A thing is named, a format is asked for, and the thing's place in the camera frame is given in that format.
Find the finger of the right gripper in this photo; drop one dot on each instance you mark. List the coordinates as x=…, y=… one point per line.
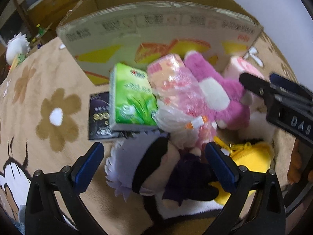
x=257, y=86
x=288, y=85

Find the pink white roll plush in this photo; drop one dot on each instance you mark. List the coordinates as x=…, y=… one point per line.
x=237, y=65

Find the green yellow plush toy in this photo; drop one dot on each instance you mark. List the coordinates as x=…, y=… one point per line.
x=17, y=61

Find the cardboard box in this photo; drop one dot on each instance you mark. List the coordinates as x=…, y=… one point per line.
x=102, y=33

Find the white-haired black plush doll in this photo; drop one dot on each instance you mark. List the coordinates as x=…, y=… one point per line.
x=171, y=183

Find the white round plush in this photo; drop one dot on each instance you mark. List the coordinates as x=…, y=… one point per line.
x=17, y=45

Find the green tissue pack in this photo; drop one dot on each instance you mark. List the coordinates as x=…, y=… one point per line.
x=132, y=105

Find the pink plush bear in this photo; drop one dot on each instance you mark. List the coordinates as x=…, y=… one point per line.
x=228, y=101

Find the dark blue small box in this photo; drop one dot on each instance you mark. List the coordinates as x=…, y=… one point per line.
x=99, y=126

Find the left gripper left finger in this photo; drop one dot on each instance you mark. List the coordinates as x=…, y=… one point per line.
x=42, y=212

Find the wooden wardrobe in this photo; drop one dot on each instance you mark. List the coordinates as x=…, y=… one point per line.
x=45, y=14

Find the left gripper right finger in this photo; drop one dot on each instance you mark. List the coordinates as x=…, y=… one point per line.
x=267, y=212

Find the pink tissue pack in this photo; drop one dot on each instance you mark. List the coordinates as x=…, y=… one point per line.
x=181, y=108

